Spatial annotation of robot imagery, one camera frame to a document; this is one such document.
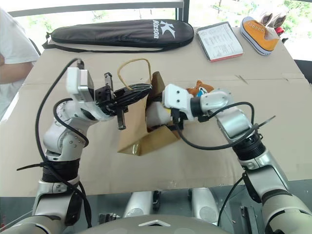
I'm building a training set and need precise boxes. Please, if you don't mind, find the silver robot torso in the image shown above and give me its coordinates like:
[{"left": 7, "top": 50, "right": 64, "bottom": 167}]
[{"left": 80, "top": 214, "right": 236, "bottom": 234}]

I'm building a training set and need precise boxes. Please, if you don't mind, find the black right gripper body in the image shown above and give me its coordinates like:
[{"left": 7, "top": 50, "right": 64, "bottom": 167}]
[{"left": 168, "top": 111, "right": 190, "bottom": 131}]

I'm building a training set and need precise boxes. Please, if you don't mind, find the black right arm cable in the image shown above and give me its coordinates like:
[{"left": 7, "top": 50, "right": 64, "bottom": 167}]
[{"left": 170, "top": 101, "right": 256, "bottom": 151}]

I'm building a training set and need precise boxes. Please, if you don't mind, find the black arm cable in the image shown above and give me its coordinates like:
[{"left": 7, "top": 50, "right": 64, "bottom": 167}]
[
  {"left": 35, "top": 58, "right": 93, "bottom": 229},
  {"left": 170, "top": 101, "right": 256, "bottom": 151}
]

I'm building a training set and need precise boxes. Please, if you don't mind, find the brown cardboard sheet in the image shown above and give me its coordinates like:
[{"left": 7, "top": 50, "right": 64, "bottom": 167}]
[{"left": 0, "top": 26, "right": 312, "bottom": 197}]

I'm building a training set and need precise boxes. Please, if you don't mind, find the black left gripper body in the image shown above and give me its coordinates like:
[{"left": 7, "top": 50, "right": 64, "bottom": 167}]
[{"left": 94, "top": 72, "right": 130, "bottom": 131}]

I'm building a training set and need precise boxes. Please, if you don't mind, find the thin black right shoulder cable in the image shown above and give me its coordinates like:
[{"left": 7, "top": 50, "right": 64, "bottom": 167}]
[{"left": 217, "top": 175, "right": 245, "bottom": 226}]

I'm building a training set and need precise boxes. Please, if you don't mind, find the brown fox plush toy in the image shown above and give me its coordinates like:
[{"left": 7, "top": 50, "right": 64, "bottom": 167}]
[{"left": 186, "top": 79, "right": 215, "bottom": 98}]

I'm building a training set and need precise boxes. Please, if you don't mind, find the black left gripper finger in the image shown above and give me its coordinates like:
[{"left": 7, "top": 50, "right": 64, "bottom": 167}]
[
  {"left": 109, "top": 94, "right": 147, "bottom": 109},
  {"left": 113, "top": 83, "right": 153, "bottom": 98}
]

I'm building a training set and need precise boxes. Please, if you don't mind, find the silver rounded shell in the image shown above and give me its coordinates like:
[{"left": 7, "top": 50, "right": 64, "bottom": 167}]
[{"left": 122, "top": 191, "right": 154, "bottom": 219}]

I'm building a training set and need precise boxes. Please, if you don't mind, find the grey metal bracket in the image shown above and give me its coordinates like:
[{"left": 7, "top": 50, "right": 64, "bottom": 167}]
[{"left": 240, "top": 206, "right": 260, "bottom": 234}]

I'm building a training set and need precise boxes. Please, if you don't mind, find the brown paper bag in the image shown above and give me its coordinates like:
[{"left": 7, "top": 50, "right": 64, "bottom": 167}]
[{"left": 116, "top": 58, "right": 182, "bottom": 156}]

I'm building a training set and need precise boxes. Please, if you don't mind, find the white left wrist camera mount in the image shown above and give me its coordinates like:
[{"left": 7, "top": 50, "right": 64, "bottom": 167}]
[{"left": 65, "top": 67, "right": 96, "bottom": 102}]

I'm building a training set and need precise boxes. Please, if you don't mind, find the person in white shirt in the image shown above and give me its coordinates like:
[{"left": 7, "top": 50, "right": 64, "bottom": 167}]
[{"left": 0, "top": 6, "right": 41, "bottom": 121}]

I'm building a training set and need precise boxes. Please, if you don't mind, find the black zip tie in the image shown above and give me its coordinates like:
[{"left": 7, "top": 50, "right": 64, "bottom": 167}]
[
  {"left": 252, "top": 116, "right": 276, "bottom": 130},
  {"left": 16, "top": 159, "right": 53, "bottom": 172}
]

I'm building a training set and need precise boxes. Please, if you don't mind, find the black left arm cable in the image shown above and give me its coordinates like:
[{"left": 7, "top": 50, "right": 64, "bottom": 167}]
[{"left": 35, "top": 58, "right": 93, "bottom": 229}]

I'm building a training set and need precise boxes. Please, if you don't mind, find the orange canvas sneaker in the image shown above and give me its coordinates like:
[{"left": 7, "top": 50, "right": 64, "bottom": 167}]
[{"left": 240, "top": 16, "right": 280, "bottom": 57}]

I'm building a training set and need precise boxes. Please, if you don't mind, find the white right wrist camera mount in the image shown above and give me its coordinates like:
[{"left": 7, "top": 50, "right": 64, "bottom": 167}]
[{"left": 162, "top": 84, "right": 194, "bottom": 115}]

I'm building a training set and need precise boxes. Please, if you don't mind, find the black racket bag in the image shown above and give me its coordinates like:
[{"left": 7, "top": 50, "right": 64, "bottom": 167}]
[{"left": 41, "top": 19, "right": 195, "bottom": 53}]

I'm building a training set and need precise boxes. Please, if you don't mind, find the white plush toy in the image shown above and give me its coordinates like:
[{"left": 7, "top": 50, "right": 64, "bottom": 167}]
[{"left": 145, "top": 101, "right": 173, "bottom": 128}]

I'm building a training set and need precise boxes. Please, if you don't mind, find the white brown small shoe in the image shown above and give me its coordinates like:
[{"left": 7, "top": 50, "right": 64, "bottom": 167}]
[
  {"left": 272, "top": 13, "right": 289, "bottom": 29},
  {"left": 259, "top": 10, "right": 274, "bottom": 26}
]

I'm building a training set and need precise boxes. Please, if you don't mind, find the black window frame post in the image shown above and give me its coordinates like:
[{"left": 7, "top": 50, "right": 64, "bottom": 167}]
[{"left": 175, "top": 0, "right": 190, "bottom": 25}]

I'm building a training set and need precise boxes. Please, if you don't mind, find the notebook with printed sheet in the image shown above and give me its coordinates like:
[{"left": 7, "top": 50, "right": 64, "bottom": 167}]
[{"left": 195, "top": 21, "right": 244, "bottom": 63}]

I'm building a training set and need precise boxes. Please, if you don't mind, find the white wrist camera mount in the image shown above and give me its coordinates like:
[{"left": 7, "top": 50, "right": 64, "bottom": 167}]
[
  {"left": 162, "top": 84, "right": 194, "bottom": 115},
  {"left": 65, "top": 67, "right": 96, "bottom": 102}
]

